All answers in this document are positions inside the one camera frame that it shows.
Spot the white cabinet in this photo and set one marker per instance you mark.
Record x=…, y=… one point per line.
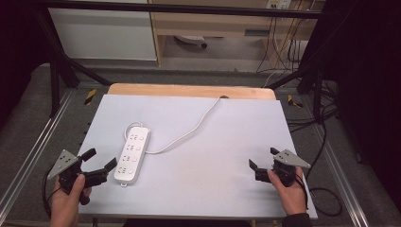
x=102, y=34

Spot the dark curtain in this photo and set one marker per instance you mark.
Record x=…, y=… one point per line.
x=369, y=78
x=19, y=47

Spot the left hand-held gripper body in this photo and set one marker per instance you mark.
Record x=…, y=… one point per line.
x=65, y=162

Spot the white wall socket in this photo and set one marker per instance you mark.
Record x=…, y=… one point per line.
x=279, y=3

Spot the white object with black wheel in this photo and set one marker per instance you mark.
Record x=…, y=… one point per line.
x=190, y=39

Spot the white board sheet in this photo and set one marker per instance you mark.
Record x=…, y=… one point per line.
x=205, y=179

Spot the aluminium floor rail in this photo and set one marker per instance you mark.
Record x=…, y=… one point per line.
x=342, y=176
x=38, y=143

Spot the white power strip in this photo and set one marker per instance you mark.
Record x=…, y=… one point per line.
x=132, y=156

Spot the person's left hand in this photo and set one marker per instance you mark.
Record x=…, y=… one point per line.
x=64, y=205

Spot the person's right hand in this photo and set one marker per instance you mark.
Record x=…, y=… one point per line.
x=291, y=197

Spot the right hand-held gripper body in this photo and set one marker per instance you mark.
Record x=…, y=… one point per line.
x=288, y=159

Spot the black metal frame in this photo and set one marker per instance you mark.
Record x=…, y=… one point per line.
x=189, y=8

